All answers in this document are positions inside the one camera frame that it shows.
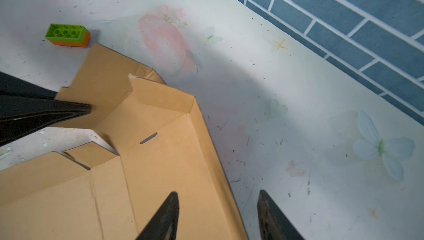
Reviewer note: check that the brown cardboard box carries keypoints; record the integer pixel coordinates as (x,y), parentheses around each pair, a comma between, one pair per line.
(161,145)

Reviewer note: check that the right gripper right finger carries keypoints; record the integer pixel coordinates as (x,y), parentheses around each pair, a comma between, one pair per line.
(273,223)

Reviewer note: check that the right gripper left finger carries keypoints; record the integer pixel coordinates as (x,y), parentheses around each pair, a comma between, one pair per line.
(163,225)

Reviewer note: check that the green orange toy brick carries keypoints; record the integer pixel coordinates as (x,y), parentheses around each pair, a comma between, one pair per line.
(68,35)

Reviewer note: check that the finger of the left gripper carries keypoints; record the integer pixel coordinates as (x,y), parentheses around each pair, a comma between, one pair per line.
(13,86)
(21,116)

